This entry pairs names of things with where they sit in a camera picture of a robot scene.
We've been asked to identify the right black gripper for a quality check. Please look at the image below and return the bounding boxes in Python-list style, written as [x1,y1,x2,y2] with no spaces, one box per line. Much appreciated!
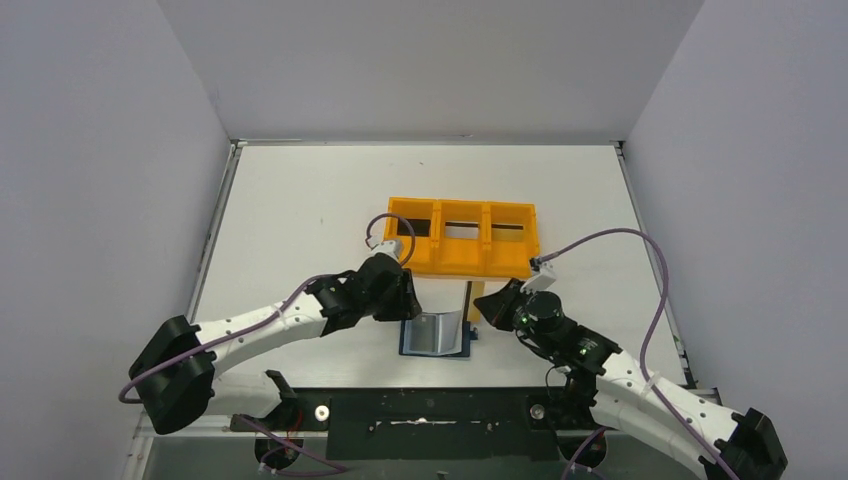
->
[475,277,558,355]

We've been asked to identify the gold credit card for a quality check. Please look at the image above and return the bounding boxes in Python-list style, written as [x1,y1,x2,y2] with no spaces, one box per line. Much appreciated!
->
[464,280,485,324]

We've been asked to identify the blue leather card holder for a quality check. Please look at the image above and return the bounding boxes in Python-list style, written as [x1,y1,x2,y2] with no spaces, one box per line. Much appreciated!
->
[398,311,478,358]

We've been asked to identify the orange three-compartment tray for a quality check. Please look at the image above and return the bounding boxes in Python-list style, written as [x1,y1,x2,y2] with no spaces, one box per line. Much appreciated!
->
[383,197,540,279]

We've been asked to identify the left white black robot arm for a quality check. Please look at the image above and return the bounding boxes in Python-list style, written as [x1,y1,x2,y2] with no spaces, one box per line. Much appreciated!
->
[119,253,421,435]

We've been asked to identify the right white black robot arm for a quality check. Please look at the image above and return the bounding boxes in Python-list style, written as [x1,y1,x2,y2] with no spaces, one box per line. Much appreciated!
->
[474,279,788,479]

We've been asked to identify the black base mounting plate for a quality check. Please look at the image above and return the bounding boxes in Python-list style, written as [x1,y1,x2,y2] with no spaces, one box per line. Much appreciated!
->
[230,386,598,461]

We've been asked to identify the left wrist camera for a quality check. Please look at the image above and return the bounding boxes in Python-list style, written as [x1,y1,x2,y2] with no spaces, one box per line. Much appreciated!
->
[369,239,404,262]

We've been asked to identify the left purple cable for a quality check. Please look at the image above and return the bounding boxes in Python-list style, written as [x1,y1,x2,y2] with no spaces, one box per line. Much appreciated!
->
[117,213,417,405]

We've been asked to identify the purple cable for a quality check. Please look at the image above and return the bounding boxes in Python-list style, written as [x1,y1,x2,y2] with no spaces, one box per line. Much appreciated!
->
[117,213,417,405]
[529,228,743,480]

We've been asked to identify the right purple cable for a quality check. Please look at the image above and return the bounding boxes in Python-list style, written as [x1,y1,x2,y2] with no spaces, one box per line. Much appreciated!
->
[529,228,743,480]

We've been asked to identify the aluminium frame rail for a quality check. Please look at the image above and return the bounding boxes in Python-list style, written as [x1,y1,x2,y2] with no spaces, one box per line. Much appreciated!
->
[663,386,720,418]

